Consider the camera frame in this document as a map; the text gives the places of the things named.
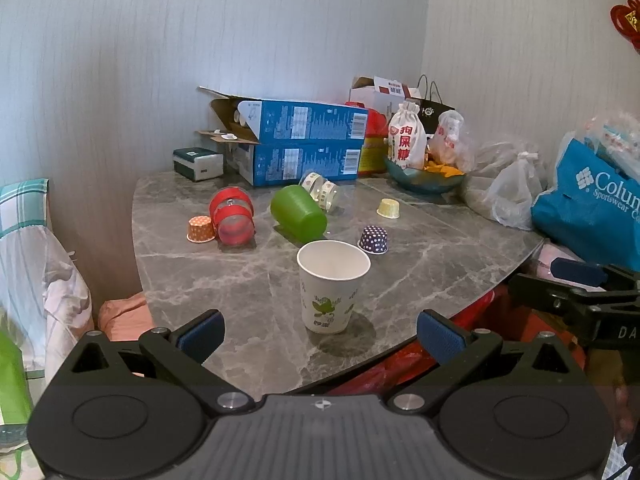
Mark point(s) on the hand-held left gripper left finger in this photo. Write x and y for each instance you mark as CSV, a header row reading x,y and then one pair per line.
x,y
202,336

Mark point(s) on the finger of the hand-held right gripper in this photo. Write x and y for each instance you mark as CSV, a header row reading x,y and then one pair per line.
x,y
575,271
545,296

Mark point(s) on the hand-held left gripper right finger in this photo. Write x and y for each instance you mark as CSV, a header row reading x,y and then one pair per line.
x,y
440,336

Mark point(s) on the green plastic cup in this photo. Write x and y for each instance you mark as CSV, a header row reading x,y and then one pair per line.
x,y
298,211

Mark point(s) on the orange dotted small paper cup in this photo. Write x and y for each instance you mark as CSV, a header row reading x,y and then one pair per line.
x,y
200,229

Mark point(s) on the purple dotted small paper cup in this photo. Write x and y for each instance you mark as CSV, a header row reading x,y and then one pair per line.
x,y
373,239

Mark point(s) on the white printed paper cup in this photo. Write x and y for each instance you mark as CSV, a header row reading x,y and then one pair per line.
x,y
332,287

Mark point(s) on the red transparent plastic cup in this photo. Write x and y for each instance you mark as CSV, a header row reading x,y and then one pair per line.
x,y
231,216

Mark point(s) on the yellow small paper cup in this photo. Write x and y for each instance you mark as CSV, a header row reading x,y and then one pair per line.
x,y
389,208

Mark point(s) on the red plastic bag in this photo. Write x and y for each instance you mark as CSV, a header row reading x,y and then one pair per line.
x,y
395,370

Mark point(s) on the blue shopping bag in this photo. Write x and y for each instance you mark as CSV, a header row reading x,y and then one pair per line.
x,y
585,207

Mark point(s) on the pink cushion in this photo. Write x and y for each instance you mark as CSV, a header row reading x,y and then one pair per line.
x,y
125,312

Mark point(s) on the clear plastic bag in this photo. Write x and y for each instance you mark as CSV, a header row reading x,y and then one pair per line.
x,y
506,182

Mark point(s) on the teal bowl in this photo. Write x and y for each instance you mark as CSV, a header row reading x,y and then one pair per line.
x,y
425,179

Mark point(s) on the green and white small box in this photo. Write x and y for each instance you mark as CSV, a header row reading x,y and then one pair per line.
x,y
197,163

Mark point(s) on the clear snack bag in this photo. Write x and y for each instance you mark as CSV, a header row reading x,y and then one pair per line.
x,y
451,142

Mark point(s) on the plaid cloth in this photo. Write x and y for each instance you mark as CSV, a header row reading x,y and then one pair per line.
x,y
30,280

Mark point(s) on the green bag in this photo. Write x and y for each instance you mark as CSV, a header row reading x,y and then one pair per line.
x,y
12,380

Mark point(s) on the red and yellow box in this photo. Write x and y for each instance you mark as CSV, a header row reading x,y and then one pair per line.
x,y
373,152

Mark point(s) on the closed blue cardboard box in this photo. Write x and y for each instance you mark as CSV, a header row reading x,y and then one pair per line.
x,y
300,161

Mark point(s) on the black paper bag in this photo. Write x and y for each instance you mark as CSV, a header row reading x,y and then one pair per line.
x,y
436,106

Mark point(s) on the open blue cardboard box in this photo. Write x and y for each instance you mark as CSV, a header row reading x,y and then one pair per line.
x,y
300,120

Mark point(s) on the white cardboard box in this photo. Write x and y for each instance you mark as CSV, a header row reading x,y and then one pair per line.
x,y
378,91

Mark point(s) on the red hanging decoration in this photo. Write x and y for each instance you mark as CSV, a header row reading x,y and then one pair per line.
x,y
627,19

